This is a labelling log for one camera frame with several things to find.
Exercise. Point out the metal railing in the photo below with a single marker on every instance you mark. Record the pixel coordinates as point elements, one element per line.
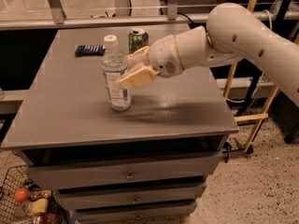
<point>58,14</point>

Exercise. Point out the grey drawer cabinet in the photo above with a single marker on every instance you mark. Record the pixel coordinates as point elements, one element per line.
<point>65,117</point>

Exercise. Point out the yellow item in basket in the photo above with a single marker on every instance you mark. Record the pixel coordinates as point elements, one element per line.
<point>38,207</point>

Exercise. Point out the red item in basket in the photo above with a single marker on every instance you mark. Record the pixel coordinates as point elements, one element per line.
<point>45,219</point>

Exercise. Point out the grey drawer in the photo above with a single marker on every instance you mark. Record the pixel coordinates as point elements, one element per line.
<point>131,196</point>
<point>80,175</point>
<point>132,212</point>

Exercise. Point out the black wire basket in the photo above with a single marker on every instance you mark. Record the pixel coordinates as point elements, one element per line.
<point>15,178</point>

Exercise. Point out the middle grey drawer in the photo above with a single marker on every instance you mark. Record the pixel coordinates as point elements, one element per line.
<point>131,196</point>

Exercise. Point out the bottom grey drawer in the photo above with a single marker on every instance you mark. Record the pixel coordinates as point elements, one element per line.
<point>132,212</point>

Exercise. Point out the blue striped snack packet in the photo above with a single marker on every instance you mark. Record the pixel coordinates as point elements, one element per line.
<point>90,50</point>

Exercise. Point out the clear plastic water bottle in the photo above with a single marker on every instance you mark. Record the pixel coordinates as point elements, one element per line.
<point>113,65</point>

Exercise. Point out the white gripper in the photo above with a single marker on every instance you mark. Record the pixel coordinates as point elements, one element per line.
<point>163,57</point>

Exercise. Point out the green soda can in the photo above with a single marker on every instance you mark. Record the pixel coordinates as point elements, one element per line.
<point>138,38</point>

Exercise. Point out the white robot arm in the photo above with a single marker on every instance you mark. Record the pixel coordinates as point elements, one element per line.
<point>232,33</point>

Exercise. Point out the top grey drawer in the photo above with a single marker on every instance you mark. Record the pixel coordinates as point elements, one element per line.
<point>80,175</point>

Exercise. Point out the orange round fruit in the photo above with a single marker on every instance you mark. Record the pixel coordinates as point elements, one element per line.
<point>21,194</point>

